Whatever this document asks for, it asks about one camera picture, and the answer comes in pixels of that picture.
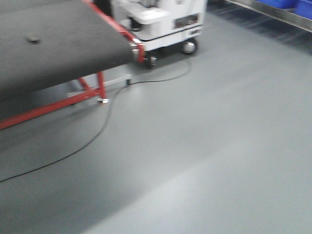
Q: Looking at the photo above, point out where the red conveyor frame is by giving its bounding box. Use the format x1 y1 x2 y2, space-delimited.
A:
0 0 146 130

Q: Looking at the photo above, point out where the grey brake pad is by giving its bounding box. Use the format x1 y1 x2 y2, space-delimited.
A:
26 36 40 44

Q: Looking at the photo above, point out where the black conveyor belt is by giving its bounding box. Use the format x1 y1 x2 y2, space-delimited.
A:
0 0 134 103

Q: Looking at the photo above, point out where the black floor cable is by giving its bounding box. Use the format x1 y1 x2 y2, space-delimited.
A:
0 58 193 183

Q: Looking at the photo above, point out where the white wheeled machine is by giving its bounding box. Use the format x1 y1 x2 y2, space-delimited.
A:
112 0 207 69

